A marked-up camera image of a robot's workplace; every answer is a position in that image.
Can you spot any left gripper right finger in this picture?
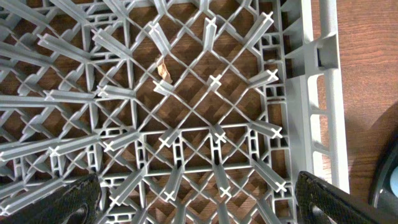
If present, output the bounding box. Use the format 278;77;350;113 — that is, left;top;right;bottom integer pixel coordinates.
295;171;393;223

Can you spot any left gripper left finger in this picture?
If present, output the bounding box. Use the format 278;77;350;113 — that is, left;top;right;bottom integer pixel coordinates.
1;174;101;224

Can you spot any light blue plastic cup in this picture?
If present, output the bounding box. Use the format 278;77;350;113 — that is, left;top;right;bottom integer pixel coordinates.
389;167;398;197

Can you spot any grey dishwasher rack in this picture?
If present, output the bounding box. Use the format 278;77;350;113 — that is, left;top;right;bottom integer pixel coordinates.
1;1;349;223

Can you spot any round black serving tray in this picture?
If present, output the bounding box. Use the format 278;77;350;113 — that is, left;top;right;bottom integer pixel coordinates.
369;145;397;216

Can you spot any small brown food scrap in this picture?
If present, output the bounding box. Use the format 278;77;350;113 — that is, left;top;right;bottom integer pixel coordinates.
155;55;172;83

